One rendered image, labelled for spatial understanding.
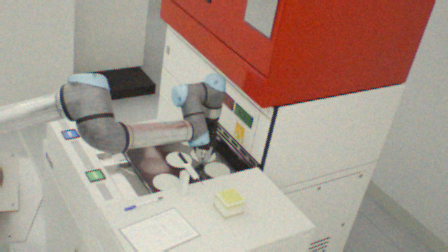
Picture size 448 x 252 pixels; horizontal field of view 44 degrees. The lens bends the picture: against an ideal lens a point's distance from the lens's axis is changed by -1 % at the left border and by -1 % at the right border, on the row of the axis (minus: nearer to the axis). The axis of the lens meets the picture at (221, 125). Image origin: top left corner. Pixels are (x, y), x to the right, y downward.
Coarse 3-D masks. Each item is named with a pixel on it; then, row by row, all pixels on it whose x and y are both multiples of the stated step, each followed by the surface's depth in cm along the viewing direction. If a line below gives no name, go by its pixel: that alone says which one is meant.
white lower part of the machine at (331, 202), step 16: (160, 96) 269; (160, 112) 272; (176, 112) 258; (320, 176) 233; (336, 176) 239; (352, 176) 246; (368, 176) 253; (288, 192) 226; (304, 192) 232; (320, 192) 239; (336, 192) 246; (352, 192) 253; (304, 208) 239; (320, 208) 246; (336, 208) 253; (352, 208) 262; (320, 224) 253; (336, 224) 261; (352, 224) 270; (320, 240) 263; (336, 240) 270
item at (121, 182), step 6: (114, 174) 203; (120, 174) 203; (114, 180) 200; (120, 180) 201; (126, 180) 201; (120, 186) 198; (126, 186) 198; (120, 192) 195; (126, 192) 195; (132, 192) 196; (126, 198) 193
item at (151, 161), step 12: (168, 144) 221; (180, 144) 222; (132, 156) 210; (144, 156) 212; (156, 156) 213; (216, 156) 219; (144, 168) 206; (156, 168) 207; (168, 168) 208; (180, 168) 209; (204, 168) 212; (192, 180) 204; (204, 180) 205; (156, 192) 195
